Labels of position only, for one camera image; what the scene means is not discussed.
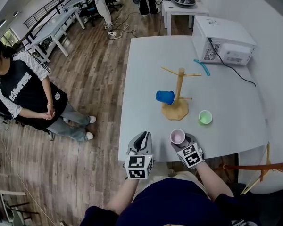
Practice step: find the person's left forearm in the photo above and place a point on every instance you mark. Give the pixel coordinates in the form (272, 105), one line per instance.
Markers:
(122, 196)

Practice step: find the teal plastic strip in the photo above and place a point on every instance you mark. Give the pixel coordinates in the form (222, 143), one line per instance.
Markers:
(205, 69)

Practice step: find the person's right forearm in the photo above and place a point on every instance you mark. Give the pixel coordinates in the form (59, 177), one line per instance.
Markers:
(212, 180)

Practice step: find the wooden cup tree stand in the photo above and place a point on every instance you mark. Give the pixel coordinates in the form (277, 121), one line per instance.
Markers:
(177, 113)

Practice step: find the black office chair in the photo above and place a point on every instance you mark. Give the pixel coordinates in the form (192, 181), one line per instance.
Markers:
(273, 208)

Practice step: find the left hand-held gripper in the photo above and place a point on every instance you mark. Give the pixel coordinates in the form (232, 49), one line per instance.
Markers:
(138, 166)

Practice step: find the window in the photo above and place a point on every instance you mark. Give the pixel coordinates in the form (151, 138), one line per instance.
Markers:
(9, 36)

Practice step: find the red plastic cup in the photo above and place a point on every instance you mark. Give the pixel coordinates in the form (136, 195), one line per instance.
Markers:
(177, 136)

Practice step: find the blue plastic cup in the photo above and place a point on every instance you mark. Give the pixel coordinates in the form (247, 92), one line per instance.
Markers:
(163, 96)

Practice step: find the green plastic cup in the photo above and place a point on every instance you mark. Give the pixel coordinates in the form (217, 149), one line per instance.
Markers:
(205, 117)

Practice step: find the white power strip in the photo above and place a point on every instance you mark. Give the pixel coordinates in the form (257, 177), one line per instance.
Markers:
(112, 34)

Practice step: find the brown coat rack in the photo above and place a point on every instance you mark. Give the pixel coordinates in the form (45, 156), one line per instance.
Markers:
(250, 166)

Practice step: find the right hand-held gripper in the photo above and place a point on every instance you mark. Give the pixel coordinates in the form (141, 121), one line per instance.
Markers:
(191, 155)

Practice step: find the long white desk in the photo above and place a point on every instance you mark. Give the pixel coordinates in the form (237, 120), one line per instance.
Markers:
(54, 27)

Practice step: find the person's beige trousers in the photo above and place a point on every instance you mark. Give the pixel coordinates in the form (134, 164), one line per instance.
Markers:
(160, 173)

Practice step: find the person's navy shirt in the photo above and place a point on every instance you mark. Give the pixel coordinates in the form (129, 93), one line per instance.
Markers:
(174, 204)

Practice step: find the black metal railing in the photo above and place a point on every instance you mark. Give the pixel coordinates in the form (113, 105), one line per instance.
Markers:
(49, 7)

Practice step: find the small white table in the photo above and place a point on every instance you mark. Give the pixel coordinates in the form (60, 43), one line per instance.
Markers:
(186, 9)

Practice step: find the white microwave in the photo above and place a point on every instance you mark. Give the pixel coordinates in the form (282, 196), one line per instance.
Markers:
(224, 29)

